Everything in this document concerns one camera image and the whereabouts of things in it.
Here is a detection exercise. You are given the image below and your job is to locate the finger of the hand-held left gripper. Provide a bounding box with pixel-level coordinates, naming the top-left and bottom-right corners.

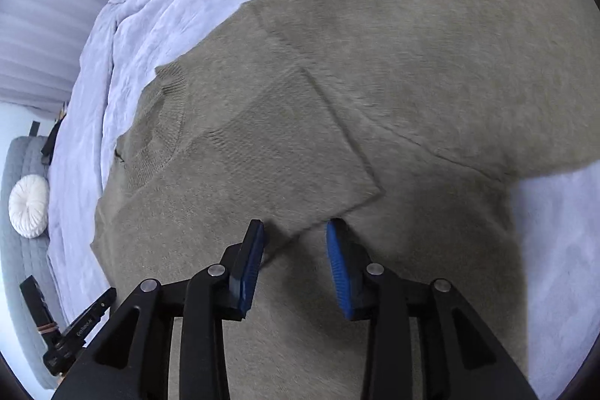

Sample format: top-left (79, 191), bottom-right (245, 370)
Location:
top-left (64, 286), bottom-right (118, 341)
top-left (19, 275), bottom-right (59, 335)

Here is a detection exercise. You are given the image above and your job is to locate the pale pleated curtain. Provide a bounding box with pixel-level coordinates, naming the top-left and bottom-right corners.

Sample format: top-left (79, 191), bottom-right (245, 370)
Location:
top-left (0, 0), bottom-right (179, 116)

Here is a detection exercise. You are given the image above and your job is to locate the grey quilted sofa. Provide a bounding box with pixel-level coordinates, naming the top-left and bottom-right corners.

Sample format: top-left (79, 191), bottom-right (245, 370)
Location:
top-left (0, 136), bottom-right (71, 390)

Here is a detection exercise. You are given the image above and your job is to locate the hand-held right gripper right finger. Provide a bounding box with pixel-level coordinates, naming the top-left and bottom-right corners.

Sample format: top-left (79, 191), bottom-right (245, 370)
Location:
top-left (325, 218), bottom-right (540, 400)

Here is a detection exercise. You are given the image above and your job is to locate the white round pillow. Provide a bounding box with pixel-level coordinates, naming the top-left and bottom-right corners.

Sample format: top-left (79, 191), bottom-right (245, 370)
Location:
top-left (8, 175), bottom-right (50, 239)

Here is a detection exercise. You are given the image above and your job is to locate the olive grey knit sweater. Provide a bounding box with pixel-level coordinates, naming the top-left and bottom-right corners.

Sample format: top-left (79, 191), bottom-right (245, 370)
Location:
top-left (90, 0), bottom-right (594, 400)

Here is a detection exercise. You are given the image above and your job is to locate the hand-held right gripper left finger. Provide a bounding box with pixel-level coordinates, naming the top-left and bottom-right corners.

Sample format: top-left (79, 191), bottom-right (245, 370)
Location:
top-left (51, 219), bottom-right (267, 400)

